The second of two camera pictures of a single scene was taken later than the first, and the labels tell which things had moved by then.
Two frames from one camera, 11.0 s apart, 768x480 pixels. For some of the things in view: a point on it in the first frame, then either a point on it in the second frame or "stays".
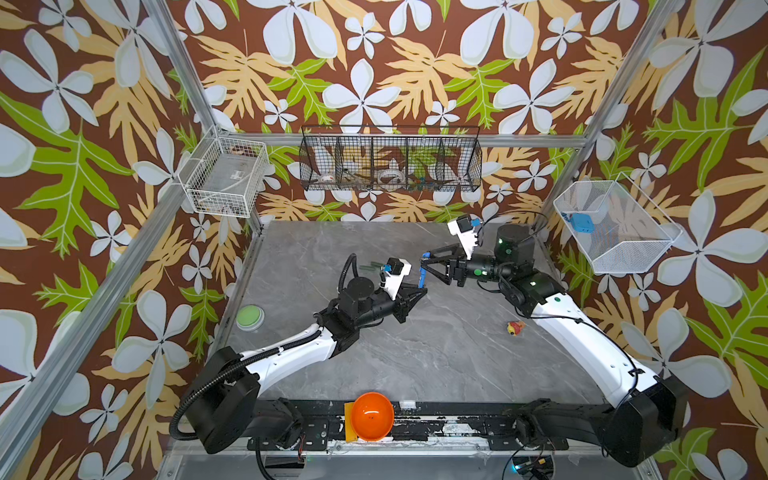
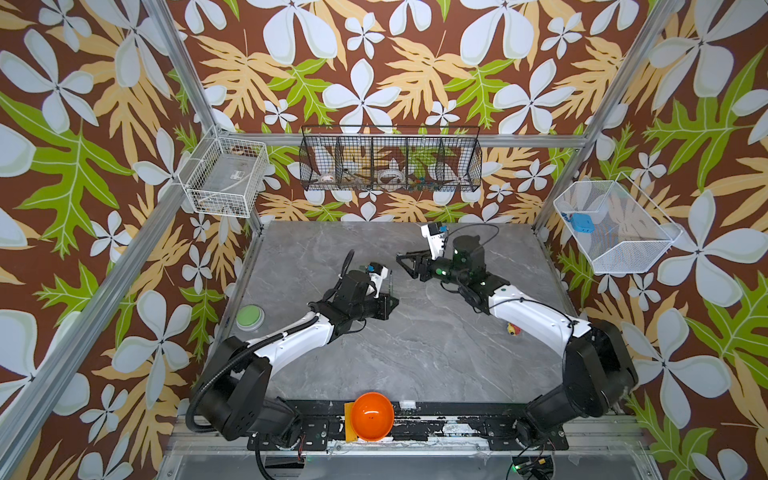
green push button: [250, 317] stays
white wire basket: [224, 175] stays
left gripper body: [397, 303] to [377, 307]
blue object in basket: [582, 223] stays
